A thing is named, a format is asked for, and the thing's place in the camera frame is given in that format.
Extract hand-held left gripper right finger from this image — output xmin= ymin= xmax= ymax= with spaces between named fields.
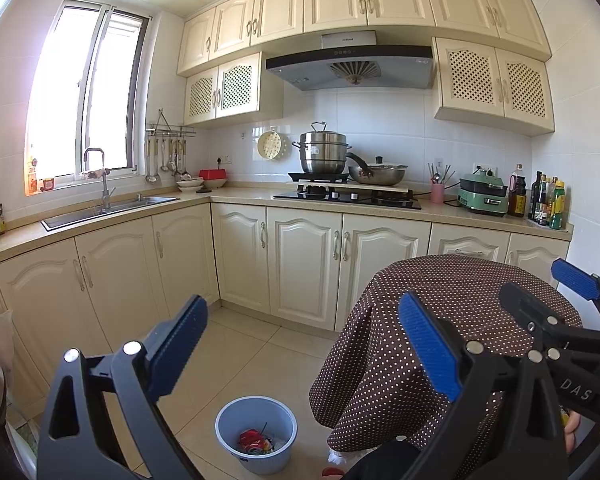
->
xmin=397 ymin=290 xmax=568 ymax=480

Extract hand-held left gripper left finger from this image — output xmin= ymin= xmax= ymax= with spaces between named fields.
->
xmin=36 ymin=294 xmax=210 ymax=480

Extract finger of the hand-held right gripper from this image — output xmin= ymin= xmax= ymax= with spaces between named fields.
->
xmin=550 ymin=257 xmax=600 ymax=331
xmin=498 ymin=281 xmax=600 ymax=362

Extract blue plastic bucket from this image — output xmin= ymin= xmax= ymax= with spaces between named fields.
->
xmin=215 ymin=396 xmax=298 ymax=476

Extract crushed red soda can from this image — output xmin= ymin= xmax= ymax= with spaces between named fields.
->
xmin=238 ymin=429 xmax=274 ymax=456

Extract person's right hand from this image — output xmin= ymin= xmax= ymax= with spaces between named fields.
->
xmin=561 ymin=407 xmax=600 ymax=458

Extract brown polka-dot tablecloth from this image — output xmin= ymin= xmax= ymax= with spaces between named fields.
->
xmin=309 ymin=254 xmax=583 ymax=456

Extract green bottle yellow cap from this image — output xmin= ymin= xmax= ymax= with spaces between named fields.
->
xmin=549 ymin=180 xmax=567 ymax=231

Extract dark glass bottle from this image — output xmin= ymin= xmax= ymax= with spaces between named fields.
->
xmin=530 ymin=171 xmax=543 ymax=221
xmin=537 ymin=175 xmax=553 ymax=226

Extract green electric cooker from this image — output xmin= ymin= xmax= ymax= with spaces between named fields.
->
xmin=455 ymin=172 xmax=510 ymax=217

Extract person's dark clothing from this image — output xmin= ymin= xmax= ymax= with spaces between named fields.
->
xmin=342 ymin=435 xmax=431 ymax=480

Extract steel sink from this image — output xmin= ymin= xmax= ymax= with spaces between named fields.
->
xmin=41 ymin=195 xmax=181 ymax=233

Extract beige countertop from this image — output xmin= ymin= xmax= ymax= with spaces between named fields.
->
xmin=0 ymin=185 xmax=575 ymax=271

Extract black gas stove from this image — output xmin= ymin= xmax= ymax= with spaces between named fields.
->
xmin=272 ymin=187 xmax=423 ymax=211

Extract steel faucet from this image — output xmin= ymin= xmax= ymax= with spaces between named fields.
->
xmin=82 ymin=147 xmax=116 ymax=211

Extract steel wok with lid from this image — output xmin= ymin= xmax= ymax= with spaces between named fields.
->
xmin=347 ymin=156 xmax=409 ymax=186

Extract hanging kitchen utensils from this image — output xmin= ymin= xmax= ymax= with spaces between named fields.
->
xmin=145 ymin=137 xmax=193 ymax=185

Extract cream lattice door cabinet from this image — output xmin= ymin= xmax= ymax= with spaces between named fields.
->
xmin=184 ymin=51 xmax=285 ymax=128
xmin=431 ymin=36 xmax=556 ymax=137

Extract black portable stove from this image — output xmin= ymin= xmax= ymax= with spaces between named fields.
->
xmin=287 ymin=171 xmax=351 ymax=183

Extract metal utensil rack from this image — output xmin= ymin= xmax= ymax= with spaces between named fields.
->
xmin=145 ymin=107 xmax=197 ymax=140

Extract cream round steamer plate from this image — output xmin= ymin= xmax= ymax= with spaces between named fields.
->
xmin=257 ymin=130 xmax=284 ymax=162

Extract steel steamer pot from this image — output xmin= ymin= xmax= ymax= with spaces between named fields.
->
xmin=292 ymin=121 xmax=353 ymax=176

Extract sliding window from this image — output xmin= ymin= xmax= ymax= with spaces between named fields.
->
xmin=25 ymin=0 xmax=153 ymax=196

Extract grey range hood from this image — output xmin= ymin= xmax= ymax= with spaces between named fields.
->
xmin=265 ymin=30 xmax=437 ymax=92

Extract cream wall cabinets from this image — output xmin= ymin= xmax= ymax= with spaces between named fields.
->
xmin=176 ymin=0 xmax=553 ymax=78

